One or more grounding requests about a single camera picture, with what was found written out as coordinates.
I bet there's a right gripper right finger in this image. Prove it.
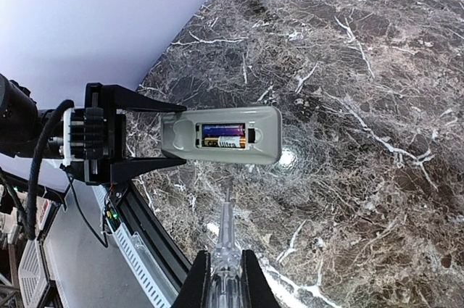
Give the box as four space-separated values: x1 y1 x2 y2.
241 250 281 308

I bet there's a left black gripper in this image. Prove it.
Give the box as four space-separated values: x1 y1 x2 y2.
70 83 186 186

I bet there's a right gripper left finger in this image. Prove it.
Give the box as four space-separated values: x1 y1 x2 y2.
173 251 211 308

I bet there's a clear handle screwdriver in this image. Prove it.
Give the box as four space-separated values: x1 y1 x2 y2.
208 191 242 308

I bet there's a gold GP Ultra battery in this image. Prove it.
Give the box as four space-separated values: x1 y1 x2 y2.
202 136 247 149

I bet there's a white AC remote control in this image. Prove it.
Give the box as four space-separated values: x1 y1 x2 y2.
160 106 282 165

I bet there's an AA battery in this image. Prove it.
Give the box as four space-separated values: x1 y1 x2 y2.
202 123 245 137

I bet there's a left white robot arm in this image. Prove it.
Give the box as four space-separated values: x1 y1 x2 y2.
1 77 186 186

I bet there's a background lab equipment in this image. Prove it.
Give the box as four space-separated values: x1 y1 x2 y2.
1 171 69 307

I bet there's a white slotted cable duct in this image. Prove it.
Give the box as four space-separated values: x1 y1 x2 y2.
92 186 177 307

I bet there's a black front table rail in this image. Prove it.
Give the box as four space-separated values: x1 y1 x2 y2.
110 181 191 291

